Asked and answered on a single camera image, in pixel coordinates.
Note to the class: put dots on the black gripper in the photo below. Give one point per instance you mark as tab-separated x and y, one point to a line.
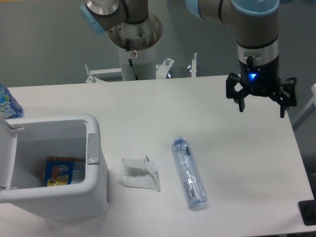
262	80

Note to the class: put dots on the white paper wrapper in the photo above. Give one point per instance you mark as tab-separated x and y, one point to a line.
139	173

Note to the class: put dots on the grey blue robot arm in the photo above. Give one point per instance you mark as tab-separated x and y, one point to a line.
255	22

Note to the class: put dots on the white plastic trash can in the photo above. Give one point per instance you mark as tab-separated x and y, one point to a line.
61	136

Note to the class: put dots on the clear empty plastic bottle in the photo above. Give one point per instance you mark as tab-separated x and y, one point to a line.
190	179

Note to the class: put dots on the black clamp at table edge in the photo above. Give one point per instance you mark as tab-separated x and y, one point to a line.
308	211

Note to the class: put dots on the blue yellow snack packet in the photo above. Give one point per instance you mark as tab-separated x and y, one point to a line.
64	171

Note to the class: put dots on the blue labelled water bottle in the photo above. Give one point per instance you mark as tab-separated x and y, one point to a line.
9	107

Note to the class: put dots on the white frame leg right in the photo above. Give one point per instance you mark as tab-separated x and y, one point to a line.
306	111

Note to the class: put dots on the white base bracket frame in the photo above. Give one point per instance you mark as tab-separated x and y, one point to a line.
163	71

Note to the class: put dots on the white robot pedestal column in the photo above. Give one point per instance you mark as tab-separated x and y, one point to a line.
136	45

